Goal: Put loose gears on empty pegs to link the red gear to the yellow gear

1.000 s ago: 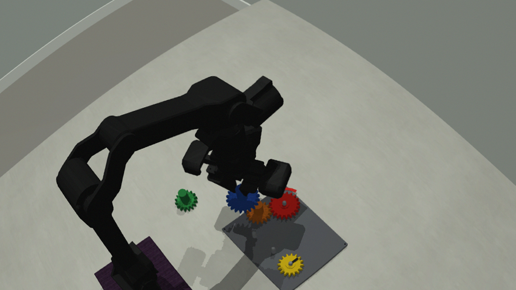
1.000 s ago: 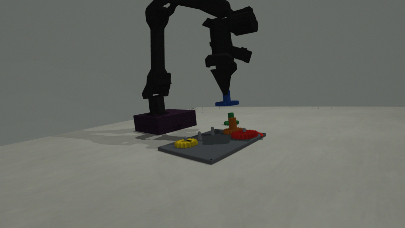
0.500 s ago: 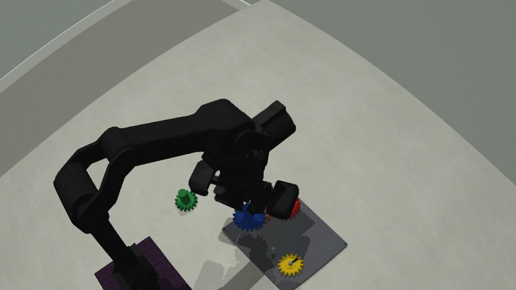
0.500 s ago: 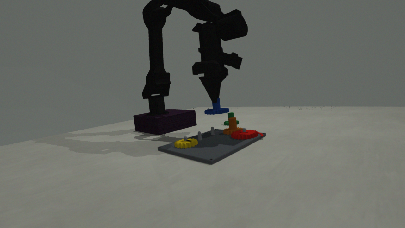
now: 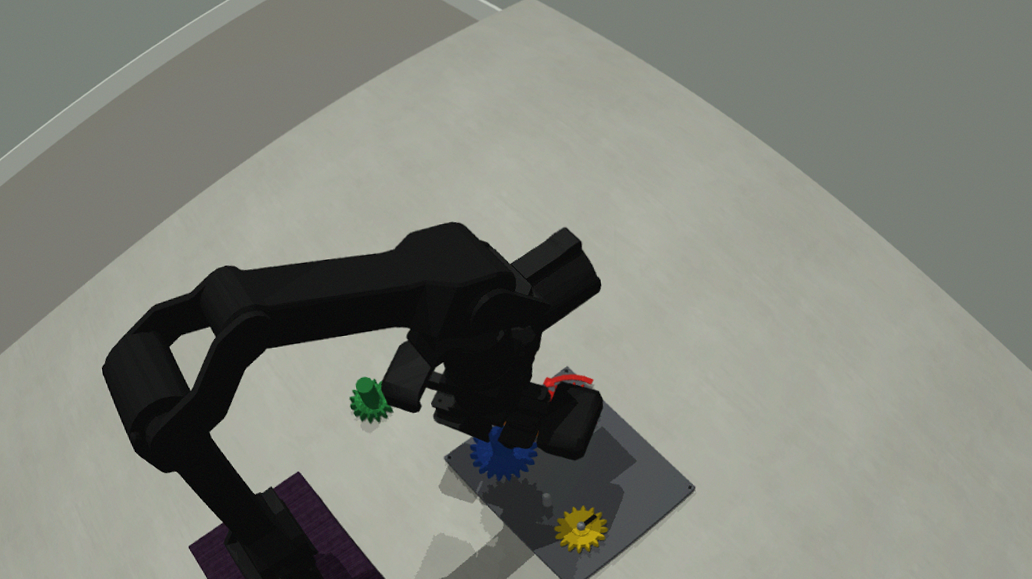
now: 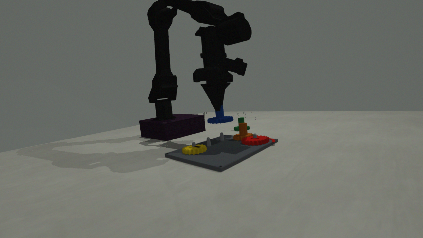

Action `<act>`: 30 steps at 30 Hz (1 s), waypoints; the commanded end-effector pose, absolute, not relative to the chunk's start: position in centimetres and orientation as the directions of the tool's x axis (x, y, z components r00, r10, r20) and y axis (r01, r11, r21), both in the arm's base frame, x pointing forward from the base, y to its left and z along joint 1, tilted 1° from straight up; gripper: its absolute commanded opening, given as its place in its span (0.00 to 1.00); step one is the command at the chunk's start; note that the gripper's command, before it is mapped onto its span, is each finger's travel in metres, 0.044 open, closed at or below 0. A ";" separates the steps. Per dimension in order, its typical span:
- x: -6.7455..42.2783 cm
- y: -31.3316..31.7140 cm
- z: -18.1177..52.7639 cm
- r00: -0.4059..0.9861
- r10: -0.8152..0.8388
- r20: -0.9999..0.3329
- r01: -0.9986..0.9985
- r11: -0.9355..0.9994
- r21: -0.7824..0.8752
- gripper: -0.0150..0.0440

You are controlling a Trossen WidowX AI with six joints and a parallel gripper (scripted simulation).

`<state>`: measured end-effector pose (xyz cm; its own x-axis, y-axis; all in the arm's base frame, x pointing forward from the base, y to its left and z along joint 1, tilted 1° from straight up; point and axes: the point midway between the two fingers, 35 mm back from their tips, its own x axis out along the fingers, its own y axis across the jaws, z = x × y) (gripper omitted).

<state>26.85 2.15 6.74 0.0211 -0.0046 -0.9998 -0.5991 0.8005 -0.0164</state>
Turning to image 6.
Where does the yellow gear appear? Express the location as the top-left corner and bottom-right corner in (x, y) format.
(182, 144), (207, 155)

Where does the dark green gear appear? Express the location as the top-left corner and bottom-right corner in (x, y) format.
(234, 117), (250, 131)

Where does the brown toothed gear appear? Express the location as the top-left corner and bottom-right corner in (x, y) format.
(233, 123), (253, 141)

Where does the blue gear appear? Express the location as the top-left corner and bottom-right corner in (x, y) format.
(207, 105), (233, 124)

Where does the red gear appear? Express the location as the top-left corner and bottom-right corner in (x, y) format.
(241, 135), (269, 146)

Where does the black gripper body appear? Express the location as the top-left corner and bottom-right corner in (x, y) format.
(193, 47), (233, 83)

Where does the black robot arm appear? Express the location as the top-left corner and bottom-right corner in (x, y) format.
(147, 0), (252, 121)

